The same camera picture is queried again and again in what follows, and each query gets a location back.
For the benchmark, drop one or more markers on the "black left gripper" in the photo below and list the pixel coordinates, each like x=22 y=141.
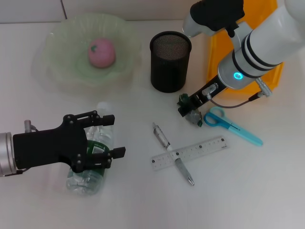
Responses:
x=45 y=148

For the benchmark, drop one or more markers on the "green glass fruit plate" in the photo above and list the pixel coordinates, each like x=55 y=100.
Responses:
x=64 y=47

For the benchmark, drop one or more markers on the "black mesh pen holder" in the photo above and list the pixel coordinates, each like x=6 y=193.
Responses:
x=169 y=69

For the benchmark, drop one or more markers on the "pink peach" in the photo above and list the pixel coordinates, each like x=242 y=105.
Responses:
x=102 y=53

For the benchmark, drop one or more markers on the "clear green-label water bottle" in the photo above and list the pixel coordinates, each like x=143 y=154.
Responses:
x=82 y=182

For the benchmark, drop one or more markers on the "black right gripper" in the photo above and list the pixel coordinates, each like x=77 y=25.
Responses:
x=209 y=89

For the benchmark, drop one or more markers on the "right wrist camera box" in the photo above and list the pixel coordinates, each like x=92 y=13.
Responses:
x=214 y=14

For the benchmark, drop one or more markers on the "transparent plastic ruler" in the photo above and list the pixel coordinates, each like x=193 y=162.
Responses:
x=202 y=148

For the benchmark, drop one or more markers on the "clear grey ballpoint pen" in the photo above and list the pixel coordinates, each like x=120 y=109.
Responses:
x=162 y=137

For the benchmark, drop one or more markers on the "yellow plastic bin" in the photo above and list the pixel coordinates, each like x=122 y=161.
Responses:
x=214 y=59

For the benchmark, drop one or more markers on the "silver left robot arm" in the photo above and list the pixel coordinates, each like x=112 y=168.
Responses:
x=6 y=153

